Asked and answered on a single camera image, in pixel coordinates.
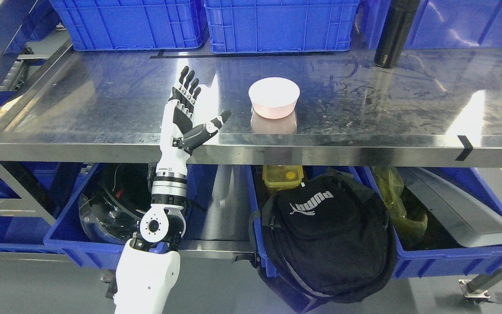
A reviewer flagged blue bin lower right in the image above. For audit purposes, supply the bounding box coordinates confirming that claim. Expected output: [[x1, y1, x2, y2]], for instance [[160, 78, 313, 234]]
[[356, 166, 502, 280]]

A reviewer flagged blue crate top middle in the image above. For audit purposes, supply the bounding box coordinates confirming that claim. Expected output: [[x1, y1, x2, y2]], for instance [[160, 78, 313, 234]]
[[204, 0, 360, 54]]

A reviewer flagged pink plastic bowl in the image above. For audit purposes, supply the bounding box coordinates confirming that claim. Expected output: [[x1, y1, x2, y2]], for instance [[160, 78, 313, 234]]
[[248, 77, 301, 119]]

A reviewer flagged stainless steel table frame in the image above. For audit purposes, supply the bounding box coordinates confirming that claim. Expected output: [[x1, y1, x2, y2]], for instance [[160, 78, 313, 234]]
[[0, 41, 502, 301]]

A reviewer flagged blue crate top right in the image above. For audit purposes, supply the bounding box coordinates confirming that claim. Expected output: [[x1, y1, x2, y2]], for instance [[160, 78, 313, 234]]
[[360, 0, 502, 49]]

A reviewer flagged black puma backpack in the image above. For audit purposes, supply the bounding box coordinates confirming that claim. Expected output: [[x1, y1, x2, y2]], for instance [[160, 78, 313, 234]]
[[248, 167, 397, 313]]

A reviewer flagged blue crate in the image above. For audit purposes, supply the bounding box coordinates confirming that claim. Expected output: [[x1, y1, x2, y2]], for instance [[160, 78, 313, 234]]
[[360, 0, 502, 49], [51, 0, 207, 51], [204, 0, 360, 54]]

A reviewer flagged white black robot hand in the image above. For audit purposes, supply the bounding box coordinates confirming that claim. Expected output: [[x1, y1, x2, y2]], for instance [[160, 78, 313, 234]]
[[159, 66, 232, 158]]

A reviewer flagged blue bin lower middle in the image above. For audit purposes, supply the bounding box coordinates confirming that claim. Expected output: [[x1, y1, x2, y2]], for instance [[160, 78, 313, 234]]
[[246, 165, 365, 314]]

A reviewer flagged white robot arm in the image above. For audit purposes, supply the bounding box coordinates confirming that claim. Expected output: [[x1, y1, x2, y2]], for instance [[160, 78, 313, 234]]
[[113, 148, 189, 314]]

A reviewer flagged yellow green plastic bag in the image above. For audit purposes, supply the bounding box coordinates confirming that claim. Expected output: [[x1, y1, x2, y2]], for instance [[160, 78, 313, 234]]
[[370, 166, 428, 249]]

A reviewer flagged blue bin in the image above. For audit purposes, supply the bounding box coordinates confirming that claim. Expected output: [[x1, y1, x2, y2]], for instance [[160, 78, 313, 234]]
[[356, 166, 502, 280], [43, 163, 217, 270], [246, 165, 365, 314]]

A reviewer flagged black helmet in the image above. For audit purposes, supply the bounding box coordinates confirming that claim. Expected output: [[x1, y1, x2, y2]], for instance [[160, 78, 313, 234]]
[[78, 163, 151, 245]]

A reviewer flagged blue bin lower left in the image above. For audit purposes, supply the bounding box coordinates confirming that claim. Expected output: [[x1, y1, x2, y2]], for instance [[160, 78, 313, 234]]
[[43, 163, 217, 270]]

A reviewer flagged blue crate top left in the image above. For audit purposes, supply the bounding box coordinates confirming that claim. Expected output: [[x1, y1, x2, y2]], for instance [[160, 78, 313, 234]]
[[51, 0, 207, 51]]

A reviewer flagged grey plastic panel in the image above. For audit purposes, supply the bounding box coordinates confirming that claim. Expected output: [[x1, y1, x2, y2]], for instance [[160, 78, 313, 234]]
[[397, 167, 502, 248]]

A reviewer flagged black thermos bottle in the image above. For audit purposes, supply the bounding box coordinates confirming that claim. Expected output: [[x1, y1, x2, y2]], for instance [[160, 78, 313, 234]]
[[374, 0, 420, 69]]

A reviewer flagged yellow plastic container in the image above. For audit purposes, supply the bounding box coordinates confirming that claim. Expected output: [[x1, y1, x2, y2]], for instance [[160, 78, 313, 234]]
[[262, 165, 304, 189]]

